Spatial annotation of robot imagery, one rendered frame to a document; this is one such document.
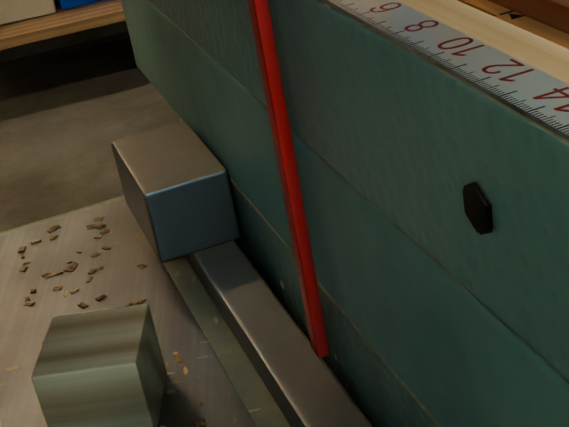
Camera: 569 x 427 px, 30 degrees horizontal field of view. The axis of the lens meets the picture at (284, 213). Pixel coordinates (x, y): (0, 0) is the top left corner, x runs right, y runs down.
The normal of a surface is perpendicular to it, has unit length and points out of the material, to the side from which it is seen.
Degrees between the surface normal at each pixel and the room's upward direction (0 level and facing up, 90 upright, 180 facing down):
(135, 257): 0
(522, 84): 0
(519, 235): 90
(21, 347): 0
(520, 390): 90
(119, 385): 90
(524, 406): 90
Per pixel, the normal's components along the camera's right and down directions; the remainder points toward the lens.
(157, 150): -0.16, -0.87
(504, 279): -0.93, 0.29
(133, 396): 0.00, 0.46
